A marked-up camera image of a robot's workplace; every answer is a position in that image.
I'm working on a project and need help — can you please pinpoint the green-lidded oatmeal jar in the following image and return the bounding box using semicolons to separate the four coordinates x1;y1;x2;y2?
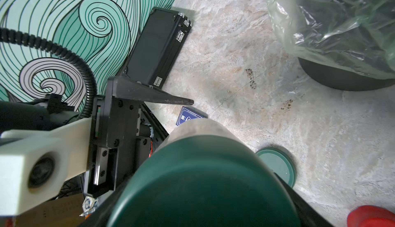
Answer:
106;118;301;227

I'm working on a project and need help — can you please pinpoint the red jar lid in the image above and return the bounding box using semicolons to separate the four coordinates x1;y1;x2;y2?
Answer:
347;205;395;227

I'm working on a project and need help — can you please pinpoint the blue card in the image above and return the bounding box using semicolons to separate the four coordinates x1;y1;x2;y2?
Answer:
176;106;207;126

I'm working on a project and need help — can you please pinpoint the black bin with green liner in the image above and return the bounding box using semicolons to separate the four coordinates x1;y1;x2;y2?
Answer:
267;0;395;91

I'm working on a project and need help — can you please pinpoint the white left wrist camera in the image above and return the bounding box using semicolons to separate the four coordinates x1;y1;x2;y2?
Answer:
1;118;92;216

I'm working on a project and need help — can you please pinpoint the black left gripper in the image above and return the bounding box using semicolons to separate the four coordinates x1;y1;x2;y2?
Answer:
87;76;194;196

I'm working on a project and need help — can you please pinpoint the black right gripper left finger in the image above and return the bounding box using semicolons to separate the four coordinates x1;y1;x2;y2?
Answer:
79;177;131;227

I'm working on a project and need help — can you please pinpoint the black flat tray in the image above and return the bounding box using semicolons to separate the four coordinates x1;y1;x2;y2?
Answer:
122;7;192;89

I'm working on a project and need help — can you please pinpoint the green jar lid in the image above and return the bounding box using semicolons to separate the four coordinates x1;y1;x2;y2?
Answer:
256;147;297;188
106;134;301;227

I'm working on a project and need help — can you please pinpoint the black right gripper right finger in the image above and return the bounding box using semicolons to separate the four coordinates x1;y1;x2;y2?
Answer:
276;175;333;227

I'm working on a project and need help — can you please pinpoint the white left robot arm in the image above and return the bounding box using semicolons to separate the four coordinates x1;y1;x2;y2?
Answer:
1;28;193;197

